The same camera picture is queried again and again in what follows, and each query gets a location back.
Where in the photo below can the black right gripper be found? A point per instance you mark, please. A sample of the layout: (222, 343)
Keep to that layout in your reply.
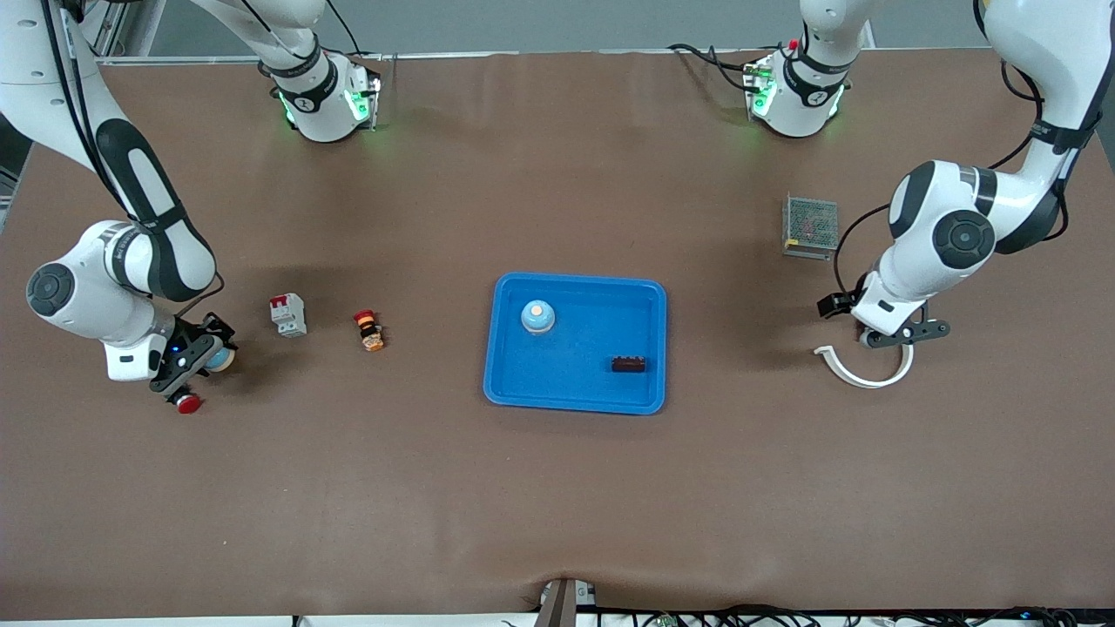
(207, 330)

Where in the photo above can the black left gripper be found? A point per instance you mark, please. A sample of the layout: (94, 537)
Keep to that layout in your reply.
(834, 304)

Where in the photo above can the blue call bell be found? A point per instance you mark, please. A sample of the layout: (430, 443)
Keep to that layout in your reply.
(538, 317)
(222, 360)

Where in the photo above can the black electrolytic capacitor block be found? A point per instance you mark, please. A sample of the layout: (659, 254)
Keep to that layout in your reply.
(628, 364)

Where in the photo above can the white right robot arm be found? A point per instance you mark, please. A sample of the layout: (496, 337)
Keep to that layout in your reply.
(78, 305)

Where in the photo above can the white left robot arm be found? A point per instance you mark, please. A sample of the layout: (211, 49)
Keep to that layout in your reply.
(906, 279)

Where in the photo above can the blue plastic tray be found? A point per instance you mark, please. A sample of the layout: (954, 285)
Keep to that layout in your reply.
(575, 383)

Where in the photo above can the white red circuit breaker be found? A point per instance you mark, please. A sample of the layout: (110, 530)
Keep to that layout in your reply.
(288, 315)

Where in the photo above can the white curved plastic clip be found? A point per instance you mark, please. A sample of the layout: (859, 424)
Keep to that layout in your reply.
(845, 378)

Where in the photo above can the red mushroom push button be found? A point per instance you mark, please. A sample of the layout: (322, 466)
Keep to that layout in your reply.
(189, 403)

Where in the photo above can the metal mesh power supply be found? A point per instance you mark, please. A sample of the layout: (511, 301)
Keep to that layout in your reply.
(810, 226)

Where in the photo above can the brown table mat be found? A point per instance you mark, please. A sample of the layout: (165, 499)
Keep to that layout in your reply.
(557, 505)

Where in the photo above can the grey metal table clamp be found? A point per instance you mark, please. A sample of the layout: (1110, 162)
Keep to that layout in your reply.
(564, 605)

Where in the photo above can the orange emergency stop switch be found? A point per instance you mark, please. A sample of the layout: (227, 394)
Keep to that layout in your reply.
(370, 332)

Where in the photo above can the aluminium frame corner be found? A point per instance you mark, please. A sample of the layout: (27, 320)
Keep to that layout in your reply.
(113, 26)

